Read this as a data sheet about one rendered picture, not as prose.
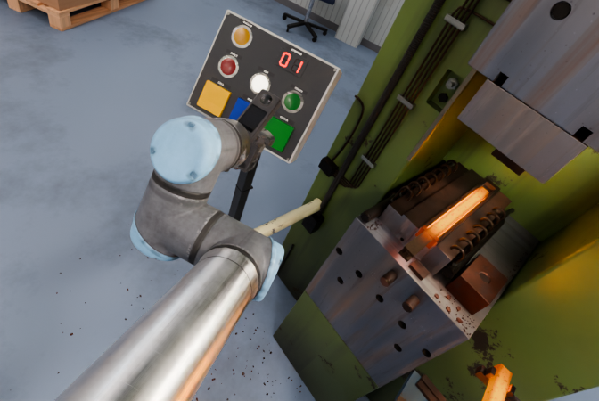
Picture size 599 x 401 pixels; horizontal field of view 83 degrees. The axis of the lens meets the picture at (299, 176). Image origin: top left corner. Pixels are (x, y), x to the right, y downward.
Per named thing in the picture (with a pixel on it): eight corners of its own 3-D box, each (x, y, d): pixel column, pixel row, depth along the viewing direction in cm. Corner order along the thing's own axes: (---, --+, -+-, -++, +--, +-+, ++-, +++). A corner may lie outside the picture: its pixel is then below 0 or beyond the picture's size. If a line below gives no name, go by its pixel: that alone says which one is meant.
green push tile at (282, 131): (281, 152, 91) (294, 127, 90) (257, 139, 92) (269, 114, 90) (282, 152, 93) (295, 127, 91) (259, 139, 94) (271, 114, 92)
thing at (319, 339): (325, 416, 139) (378, 388, 108) (272, 336, 154) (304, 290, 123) (400, 337, 174) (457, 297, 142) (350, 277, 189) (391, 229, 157)
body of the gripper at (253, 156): (225, 152, 75) (200, 157, 63) (242, 117, 73) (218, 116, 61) (255, 169, 74) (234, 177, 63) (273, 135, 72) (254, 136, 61)
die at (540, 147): (542, 184, 63) (587, 147, 56) (455, 118, 71) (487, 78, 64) (589, 135, 89) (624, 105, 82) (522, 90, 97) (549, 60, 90)
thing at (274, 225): (222, 264, 106) (225, 255, 103) (214, 250, 108) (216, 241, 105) (320, 213, 133) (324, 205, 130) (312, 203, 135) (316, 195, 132)
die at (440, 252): (432, 275, 87) (453, 258, 81) (377, 218, 95) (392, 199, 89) (495, 216, 113) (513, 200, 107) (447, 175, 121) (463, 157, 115)
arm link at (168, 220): (176, 280, 50) (209, 208, 47) (110, 241, 50) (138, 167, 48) (205, 255, 59) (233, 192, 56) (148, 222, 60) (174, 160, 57)
